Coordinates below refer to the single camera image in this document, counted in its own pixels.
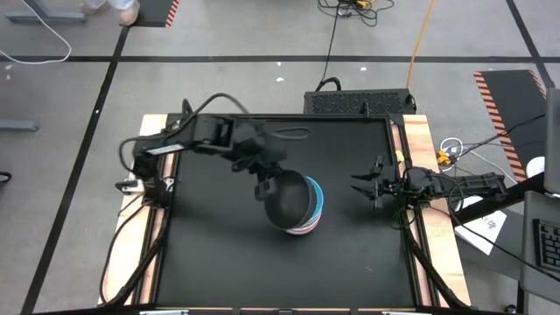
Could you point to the large black hazard-striped mat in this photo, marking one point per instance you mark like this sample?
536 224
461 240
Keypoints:
512 109

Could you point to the wooden table side board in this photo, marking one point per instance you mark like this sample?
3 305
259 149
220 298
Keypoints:
422 144
131 245

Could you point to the black keyboard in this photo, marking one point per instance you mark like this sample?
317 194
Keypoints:
549 245

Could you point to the grey desk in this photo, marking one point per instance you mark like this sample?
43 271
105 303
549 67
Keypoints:
536 280

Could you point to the black computer case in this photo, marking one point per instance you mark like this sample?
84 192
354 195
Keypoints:
354 102

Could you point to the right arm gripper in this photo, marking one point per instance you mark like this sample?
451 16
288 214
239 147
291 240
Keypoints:
389 184

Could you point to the yellow plug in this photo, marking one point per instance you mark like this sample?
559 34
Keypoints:
443 157

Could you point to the grey monitor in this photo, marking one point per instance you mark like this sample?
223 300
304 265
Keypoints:
553 140

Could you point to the white paper sheet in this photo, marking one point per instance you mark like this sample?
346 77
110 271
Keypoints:
483 229

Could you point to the yellow tag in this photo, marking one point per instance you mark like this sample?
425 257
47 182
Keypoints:
399 156

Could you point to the cream white ribbed bowl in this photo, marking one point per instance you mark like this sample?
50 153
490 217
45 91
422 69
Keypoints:
295 231

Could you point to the person's foot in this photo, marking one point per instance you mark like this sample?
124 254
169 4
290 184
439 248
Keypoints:
129 13

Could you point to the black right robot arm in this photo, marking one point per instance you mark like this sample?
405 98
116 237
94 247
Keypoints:
464 184

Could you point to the black table frame rail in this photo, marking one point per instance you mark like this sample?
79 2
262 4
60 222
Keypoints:
328 116

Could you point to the small black hazard-striped mat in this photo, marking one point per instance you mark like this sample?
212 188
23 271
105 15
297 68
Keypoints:
153 11

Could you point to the black diagonal desk bar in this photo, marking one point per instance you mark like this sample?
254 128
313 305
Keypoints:
490 205

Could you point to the pink ribbed bowl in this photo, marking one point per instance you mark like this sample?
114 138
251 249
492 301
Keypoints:
313 224

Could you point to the white round cup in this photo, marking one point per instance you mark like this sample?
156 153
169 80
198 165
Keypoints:
534 167

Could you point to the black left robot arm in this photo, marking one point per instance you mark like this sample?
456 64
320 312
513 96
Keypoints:
205 133

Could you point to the grey desk foot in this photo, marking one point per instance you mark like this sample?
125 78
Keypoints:
44 17

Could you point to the grey floor bar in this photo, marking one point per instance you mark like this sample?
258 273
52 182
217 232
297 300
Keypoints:
17 125

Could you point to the large dark grey bowl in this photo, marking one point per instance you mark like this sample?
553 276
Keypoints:
289 201

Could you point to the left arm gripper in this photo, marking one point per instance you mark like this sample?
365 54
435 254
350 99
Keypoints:
264 162

